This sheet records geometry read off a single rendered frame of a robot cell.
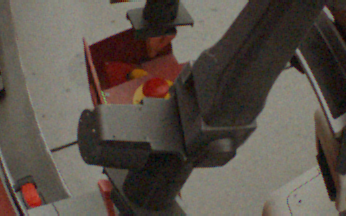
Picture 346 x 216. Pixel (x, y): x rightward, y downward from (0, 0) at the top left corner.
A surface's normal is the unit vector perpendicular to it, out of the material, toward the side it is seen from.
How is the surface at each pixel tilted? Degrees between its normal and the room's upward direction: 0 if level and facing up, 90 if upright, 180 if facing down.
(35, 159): 0
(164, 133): 34
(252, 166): 0
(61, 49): 0
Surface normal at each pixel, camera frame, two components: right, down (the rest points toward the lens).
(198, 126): -0.94, 0.01
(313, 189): -0.10, -0.63
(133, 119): 0.39, -0.43
